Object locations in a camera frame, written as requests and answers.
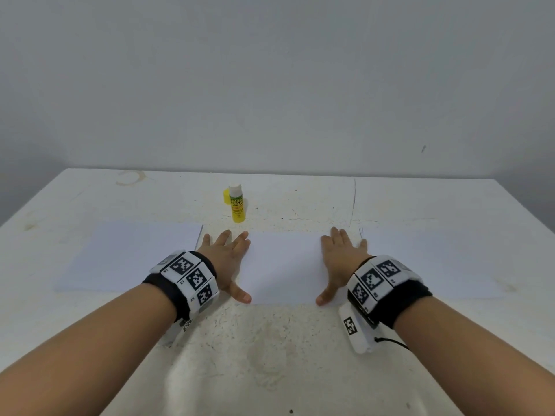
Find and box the person's right hand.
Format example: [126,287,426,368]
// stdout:
[314,226,376,307]

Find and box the person's left hand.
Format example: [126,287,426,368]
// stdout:
[195,229,253,306]

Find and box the yellow glue stick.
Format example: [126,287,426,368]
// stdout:
[227,184,247,224]

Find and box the glued white paper sheet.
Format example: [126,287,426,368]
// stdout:
[226,230,349,307]

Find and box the stack of white paper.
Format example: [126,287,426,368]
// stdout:
[55,221,205,294]
[359,226,513,300]

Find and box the person's left forearm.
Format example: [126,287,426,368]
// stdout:
[0,283,180,416]

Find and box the person's right forearm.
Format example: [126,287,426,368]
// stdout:
[394,295,555,416]

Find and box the black marker wristband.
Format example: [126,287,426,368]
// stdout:
[346,254,434,330]
[142,248,220,324]

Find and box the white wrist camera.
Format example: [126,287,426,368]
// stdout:
[337,300,383,356]
[164,311,197,348]

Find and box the black cable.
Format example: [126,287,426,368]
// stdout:
[376,335,411,351]

